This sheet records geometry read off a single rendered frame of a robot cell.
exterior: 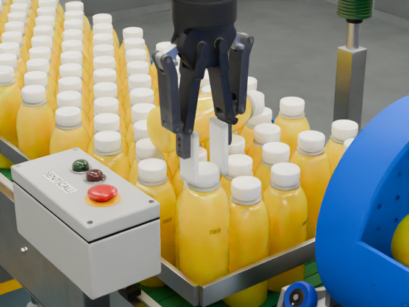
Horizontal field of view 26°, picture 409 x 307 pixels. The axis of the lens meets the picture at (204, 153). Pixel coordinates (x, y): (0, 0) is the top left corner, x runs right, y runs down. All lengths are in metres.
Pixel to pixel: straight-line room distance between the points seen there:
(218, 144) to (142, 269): 0.18
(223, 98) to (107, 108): 0.37
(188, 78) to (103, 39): 0.70
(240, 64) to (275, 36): 4.24
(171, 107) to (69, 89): 0.50
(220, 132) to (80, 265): 0.23
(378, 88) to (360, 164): 3.60
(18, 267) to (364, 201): 0.80
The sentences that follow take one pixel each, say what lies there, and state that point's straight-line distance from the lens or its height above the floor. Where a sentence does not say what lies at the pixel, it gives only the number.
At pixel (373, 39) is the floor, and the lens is 5.31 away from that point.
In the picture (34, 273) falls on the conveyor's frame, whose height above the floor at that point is 0.79.
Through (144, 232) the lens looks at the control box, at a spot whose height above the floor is 1.07.
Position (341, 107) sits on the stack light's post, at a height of 0.99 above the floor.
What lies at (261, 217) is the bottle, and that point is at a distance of 1.15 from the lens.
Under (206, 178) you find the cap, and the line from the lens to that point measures 1.08.
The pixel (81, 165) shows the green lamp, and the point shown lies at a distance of 1.13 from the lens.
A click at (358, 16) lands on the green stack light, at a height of 1.17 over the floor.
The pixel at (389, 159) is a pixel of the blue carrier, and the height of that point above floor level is 1.20.
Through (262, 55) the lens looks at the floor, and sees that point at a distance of 4.97.
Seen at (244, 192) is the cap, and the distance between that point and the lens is 1.13.
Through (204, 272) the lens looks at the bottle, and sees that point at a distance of 1.13.
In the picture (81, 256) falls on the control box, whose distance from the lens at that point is 1.05.
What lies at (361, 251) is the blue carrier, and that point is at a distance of 0.95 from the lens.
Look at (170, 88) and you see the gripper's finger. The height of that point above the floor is 1.24.
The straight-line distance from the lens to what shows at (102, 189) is 1.07.
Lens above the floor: 1.60
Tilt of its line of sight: 25 degrees down
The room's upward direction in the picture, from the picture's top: straight up
